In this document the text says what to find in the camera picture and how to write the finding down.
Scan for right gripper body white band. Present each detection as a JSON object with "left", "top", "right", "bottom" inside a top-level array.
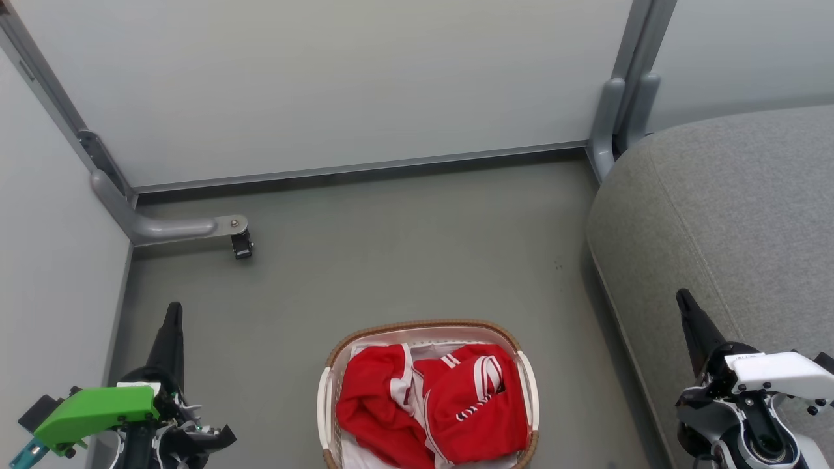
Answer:
[{"left": 707, "top": 341, "right": 834, "bottom": 415}]

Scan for red garment with white stripes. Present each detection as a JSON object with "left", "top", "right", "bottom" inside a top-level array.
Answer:
[{"left": 413, "top": 343, "right": 530, "bottom": 465}]

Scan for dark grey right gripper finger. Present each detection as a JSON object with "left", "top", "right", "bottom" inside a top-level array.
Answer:
[{"left": 676, "top": 289, "right": 728, "bottom": 380}]

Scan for plain red garment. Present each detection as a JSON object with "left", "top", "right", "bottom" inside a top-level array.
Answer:
[{"left": 335, "top": 344, "right": 436, "bottom": 469}]

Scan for grey partition foot bracket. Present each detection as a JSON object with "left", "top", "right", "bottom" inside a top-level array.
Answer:
[{"left": 90, "top": 169, "right": 250, "bottom": 248}]

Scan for grey partition bottom rail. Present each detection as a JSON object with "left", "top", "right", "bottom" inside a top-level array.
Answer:
[{"left": 132, "top": 140, "right": 589, "bottom": 195}]

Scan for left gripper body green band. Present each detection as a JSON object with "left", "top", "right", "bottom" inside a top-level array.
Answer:
[{"left": 33, "top": 367, "right": 237, "bottom": 469}]

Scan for grey fabric sofa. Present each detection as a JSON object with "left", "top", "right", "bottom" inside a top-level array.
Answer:
[{"left": 584, "top": 104, "right": 834, "bottom": 469}]

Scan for teal camera cable connector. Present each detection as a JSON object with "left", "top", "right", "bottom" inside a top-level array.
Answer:
[{"left": 9, "top": 437, "right": 48, "bottom": 469}]

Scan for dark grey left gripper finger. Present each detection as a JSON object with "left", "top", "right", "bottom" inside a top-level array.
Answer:
[{"left": 147, "top": 302, "right": 186, "bottom": 391}]

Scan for grey partition frame post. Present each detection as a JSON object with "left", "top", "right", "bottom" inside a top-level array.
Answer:
[
  {"left": 0, "top": 0, "right": 139, "bottom": 209},
  {"left": 584, "top": 0, "right": 678, "bottom": 184}
]

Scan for red and white garment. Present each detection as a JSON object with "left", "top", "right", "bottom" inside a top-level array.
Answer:
[{"left": 340, "top": 341, "right": 522, "bottom": 469}]

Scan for wicker laundry basket white handles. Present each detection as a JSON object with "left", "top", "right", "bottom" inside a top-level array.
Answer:
[{"left": 317, "top": 319, "right": 541, "bottom": 469}]

